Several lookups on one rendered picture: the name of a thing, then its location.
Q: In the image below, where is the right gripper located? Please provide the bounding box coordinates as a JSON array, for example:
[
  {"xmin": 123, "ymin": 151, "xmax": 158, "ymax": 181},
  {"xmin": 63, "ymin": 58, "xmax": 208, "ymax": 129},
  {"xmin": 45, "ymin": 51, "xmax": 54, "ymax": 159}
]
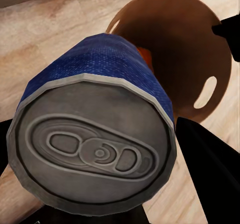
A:
[{"xmin": 212, "ymin": 14, "xmax": 240, "ymax": 62}]

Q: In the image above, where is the can of soda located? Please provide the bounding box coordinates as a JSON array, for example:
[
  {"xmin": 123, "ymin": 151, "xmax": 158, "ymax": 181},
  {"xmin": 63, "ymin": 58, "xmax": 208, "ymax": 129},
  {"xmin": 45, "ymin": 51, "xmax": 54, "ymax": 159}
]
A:
[
  {"xmin": 6, "ymin": 33, "xmax": 177, "ymax": 217},
  {"xmin": 135, "ymin": 45, "xmax": 153, "ymax": 67}
]

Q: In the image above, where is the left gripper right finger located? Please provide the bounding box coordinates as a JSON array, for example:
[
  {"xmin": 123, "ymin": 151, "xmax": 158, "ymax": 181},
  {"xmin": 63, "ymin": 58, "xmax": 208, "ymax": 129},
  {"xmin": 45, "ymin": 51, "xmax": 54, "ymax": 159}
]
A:
[{"xmin": 176, "ymin": 117, "xmax": 240, "ymax": 224}]

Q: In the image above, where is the trash can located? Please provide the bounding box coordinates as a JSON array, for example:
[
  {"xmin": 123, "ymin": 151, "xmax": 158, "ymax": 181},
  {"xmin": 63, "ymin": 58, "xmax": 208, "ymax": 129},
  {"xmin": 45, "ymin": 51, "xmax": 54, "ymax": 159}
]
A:
[{"xmin": 105, "ymin": 0, "xmax": 233, "ymax": 127}]

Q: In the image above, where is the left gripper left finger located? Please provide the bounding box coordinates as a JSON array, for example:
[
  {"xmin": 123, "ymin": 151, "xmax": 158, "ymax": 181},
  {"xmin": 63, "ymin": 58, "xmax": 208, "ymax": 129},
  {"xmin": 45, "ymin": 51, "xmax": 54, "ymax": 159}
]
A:
[{"xmin": 0, "ymin": 119, "xmax": 13, "ymax": 176}]

